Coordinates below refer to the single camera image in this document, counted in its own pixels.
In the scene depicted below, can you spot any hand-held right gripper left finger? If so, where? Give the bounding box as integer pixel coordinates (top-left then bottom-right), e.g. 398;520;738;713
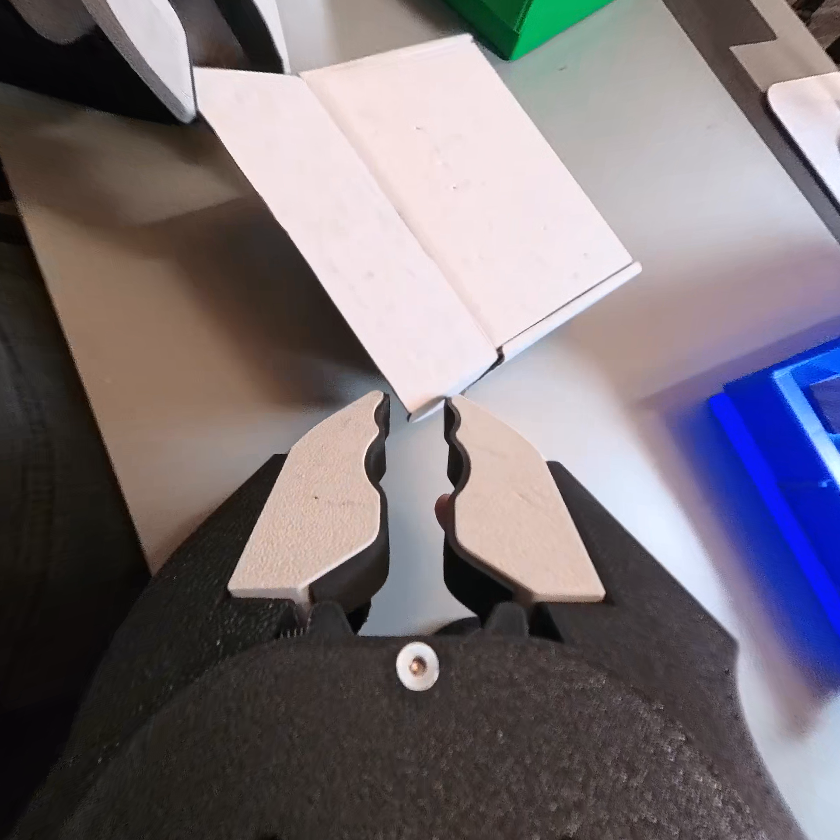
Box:
227;392;392;608

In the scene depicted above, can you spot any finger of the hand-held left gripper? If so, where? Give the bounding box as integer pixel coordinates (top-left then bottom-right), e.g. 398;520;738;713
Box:
98;0;198;124
248;0;293;74

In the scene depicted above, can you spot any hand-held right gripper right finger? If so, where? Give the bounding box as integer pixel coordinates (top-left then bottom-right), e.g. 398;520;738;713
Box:
443;395;606;608

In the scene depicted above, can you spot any white cardboard mailer box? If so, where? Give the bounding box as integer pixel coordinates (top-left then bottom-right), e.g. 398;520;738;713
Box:
192;33;644;423

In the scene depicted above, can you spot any green plastic bin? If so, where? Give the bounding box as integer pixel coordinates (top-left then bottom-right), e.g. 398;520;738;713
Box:
443;0;616;62

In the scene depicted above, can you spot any blue plastic bin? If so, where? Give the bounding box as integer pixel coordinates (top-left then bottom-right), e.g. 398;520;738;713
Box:
707;340;840;667

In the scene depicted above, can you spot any grey desk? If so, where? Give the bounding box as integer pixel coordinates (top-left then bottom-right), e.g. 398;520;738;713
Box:
0;0;840;840

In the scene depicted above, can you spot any person's dark clothing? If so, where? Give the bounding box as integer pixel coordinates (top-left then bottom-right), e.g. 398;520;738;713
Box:
0;164;155;723

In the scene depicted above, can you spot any wooden board document stand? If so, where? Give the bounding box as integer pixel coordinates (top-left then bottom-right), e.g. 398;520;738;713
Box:
766;71;840;221

